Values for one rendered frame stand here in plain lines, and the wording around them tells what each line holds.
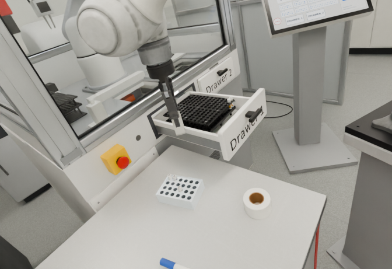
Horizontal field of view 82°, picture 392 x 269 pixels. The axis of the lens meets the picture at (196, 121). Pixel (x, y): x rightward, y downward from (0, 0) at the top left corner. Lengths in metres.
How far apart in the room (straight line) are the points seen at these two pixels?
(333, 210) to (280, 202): 0.98
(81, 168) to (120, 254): 0.27
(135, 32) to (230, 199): 0.50
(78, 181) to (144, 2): 0.56
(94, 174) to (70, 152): 0.11
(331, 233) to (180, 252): 1.06
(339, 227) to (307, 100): 0.80
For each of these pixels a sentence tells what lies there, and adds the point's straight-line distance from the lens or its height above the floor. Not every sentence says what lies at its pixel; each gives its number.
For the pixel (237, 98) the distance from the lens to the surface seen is 0.89.
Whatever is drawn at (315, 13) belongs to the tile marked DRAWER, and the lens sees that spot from 1.49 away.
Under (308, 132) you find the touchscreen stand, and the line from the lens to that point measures 1.91.
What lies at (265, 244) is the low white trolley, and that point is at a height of 0.76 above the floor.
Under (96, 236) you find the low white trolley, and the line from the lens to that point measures 0.78.
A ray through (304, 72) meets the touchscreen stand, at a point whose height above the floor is 0.65.
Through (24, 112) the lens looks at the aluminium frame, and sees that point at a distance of 0.70.
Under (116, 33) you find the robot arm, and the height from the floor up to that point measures 1.26.
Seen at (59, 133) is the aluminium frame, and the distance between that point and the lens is 0.73.
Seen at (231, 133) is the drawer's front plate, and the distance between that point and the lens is 0.69.
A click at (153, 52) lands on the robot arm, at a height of 1.18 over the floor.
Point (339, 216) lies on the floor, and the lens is 1.62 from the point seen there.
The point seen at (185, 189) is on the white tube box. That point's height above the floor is 0.79.
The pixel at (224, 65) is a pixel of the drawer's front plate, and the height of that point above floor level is 0.92.
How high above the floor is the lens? 1.30
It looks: 31 degrees down
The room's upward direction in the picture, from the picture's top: 16 degrees counter-clockwise
